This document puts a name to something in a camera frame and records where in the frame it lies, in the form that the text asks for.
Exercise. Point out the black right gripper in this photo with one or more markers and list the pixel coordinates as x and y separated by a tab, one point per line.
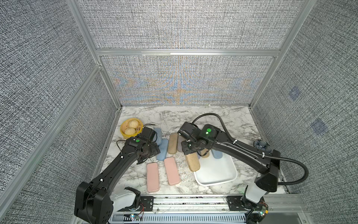
186	150

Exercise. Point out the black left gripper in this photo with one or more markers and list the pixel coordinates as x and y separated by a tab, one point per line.
155	149

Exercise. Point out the tan glasses case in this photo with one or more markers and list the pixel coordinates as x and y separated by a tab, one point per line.
173	143
193	162
204	153

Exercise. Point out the light blue case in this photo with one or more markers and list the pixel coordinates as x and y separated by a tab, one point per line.
158	138
163	147
217	154

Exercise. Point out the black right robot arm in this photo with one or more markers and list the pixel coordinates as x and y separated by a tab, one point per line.
211	137

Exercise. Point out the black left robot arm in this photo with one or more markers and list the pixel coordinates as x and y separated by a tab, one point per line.
92	202

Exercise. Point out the grey fabric glasses case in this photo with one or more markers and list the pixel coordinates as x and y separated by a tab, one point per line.
179	145

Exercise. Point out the pink glasses case left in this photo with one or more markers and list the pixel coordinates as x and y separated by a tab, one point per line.
152	177

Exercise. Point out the pink glasses case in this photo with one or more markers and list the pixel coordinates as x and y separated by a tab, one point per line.
152	177
172	171

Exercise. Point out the white plastic storage tray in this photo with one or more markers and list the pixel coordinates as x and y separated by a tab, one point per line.
216	171

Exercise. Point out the pink glasses case right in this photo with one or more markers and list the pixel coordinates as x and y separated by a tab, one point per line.
172	171

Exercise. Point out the white steamed bun front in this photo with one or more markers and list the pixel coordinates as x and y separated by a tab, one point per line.
130	131

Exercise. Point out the white steamed bun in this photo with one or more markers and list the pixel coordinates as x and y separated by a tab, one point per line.
130	131
133	123

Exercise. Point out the yellow bamboo steamer basket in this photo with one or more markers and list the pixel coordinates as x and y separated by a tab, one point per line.
124	126

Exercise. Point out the white steamed bun back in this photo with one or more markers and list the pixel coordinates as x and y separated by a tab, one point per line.
133	123

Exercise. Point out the dark blue flower bowl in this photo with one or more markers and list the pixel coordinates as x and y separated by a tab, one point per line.
262	145

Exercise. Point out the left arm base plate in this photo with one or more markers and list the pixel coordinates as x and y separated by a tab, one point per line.
144	203

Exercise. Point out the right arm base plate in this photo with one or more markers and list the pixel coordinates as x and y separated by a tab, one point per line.
235	203

